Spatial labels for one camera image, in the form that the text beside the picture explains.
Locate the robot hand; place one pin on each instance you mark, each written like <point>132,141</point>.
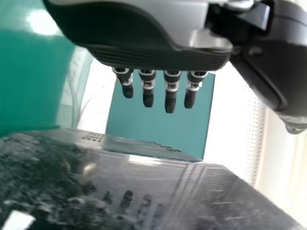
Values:
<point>144,31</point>

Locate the black oven with glass door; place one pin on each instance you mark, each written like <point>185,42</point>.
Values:
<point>144,187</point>

